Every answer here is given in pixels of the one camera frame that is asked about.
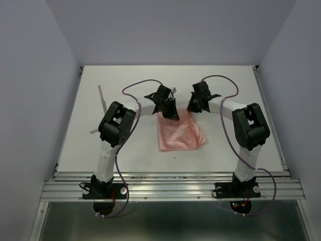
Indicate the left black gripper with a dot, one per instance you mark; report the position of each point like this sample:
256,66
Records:
172,114

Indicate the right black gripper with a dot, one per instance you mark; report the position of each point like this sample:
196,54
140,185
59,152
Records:
190,107

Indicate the pink cloth napkin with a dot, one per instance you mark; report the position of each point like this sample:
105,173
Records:
179,135

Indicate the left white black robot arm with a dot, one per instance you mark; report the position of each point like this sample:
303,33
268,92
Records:
119,122

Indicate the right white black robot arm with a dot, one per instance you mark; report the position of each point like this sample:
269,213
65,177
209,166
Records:
250,126

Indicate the aluminium rail frame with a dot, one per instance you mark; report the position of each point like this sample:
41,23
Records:
170,192

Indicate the pink handled knife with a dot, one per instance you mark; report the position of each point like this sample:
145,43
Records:
102,99

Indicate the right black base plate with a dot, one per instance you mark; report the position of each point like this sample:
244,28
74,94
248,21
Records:
232,190

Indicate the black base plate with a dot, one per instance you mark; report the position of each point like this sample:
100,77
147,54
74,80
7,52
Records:
232,190
113,191

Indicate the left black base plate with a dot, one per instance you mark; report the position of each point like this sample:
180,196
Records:
113,191

